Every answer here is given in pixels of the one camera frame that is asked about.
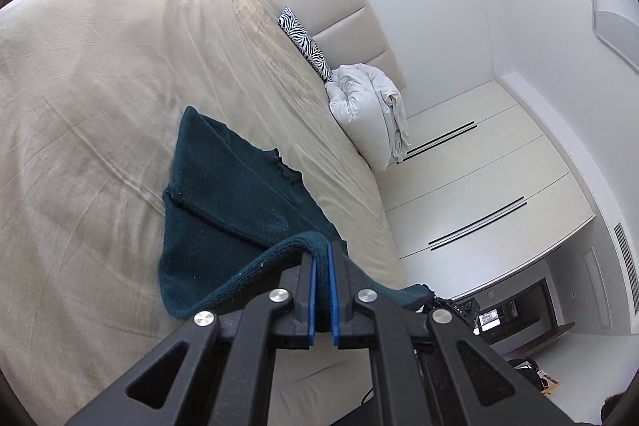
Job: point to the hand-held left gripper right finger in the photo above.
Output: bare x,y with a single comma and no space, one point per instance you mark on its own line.
333,296

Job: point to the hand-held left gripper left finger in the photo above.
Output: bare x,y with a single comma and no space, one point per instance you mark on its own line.
312,296

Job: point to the dark green knit sweater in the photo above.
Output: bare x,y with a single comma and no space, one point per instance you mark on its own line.
224,186

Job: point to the small monitor screen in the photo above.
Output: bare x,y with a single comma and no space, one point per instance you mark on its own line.
490,322

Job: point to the white air vent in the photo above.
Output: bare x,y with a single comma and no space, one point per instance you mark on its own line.
626,266

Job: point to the folded white duvet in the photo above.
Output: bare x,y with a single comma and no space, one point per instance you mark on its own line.
359,116

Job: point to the zebra print pillow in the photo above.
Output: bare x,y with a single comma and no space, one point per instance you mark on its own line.
304,41

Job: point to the bed with beige sheet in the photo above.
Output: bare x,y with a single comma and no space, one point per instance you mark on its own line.
100,106

